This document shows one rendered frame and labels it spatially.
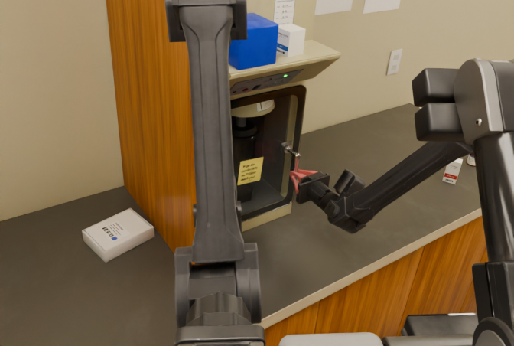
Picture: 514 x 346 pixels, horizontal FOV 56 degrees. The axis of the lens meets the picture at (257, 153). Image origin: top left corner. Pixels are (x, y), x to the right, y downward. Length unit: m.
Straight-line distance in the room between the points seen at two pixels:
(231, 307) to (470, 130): 0.30
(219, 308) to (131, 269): 0.85
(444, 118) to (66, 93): 1.19
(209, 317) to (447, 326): 0.25
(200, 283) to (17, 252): 0.97
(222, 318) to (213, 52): 0.30
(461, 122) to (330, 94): 1.60
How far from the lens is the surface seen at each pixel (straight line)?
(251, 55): 1.05
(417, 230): 1.61
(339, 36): 2.00
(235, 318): 0.53
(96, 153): 1.63
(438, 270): 1.92
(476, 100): 0.48
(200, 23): 0.59
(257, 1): 1.16
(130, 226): 1.45
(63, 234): 1.52
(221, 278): 0.59
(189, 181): 1.14
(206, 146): 0.57
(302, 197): 1.31
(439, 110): 0.51
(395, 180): 1.10
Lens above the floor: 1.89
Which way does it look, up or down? 31 degrees down
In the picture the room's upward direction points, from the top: 4 degrees clockwise
